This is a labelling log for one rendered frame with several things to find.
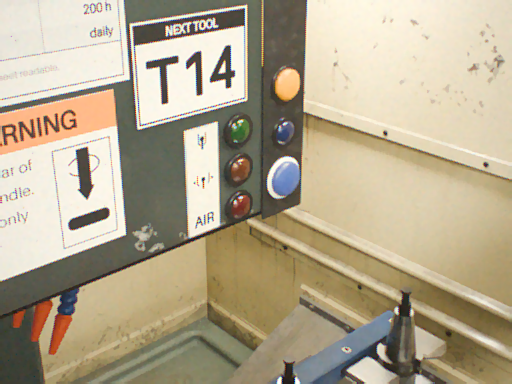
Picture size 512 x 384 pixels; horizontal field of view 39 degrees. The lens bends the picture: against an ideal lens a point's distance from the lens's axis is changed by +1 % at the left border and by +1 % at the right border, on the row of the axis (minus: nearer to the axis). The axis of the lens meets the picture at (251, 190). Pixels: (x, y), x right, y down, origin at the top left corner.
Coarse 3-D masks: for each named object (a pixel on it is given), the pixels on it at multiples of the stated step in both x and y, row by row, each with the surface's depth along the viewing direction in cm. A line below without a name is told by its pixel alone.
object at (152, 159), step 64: (128, 0) 45; (192, 0) 48; (256, 0) 52; (256, 64) 54; (128, 128) 48; (192, 128) 51; (256, 128) 56; (128, 192) 49; (256, 192) 58; (128, 256) 51
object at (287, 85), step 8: (288, 72) 55; (296, 72) 56; (280, 80) 55; (288, 80) 55; (296, 80) 56; (280, 88) 55; (288, 88) 55; (296, 88) 56; (280, 96) 55; (288, 96) 56
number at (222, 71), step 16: (192, 48) 49; (208, 48) 50; (224, 48) 51; (192, 64) 49; (208, 64) 50; (224, 64) 51; (192, 80) 50; (208, 80) 51; (224, 80) 52; (192, 96) 50; (208, 96) 51; (224, 96) 52
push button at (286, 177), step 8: (280, 168) 58; (288, 168) 58; (296, 168) 59; (280, 176) 58; (288, 176) 58; (296, 176) 59; (272, 184) 58; (280, 184) 58; (288, 184) 59; (296, 184) 60; (280, 192) 59; (288, 192) 59
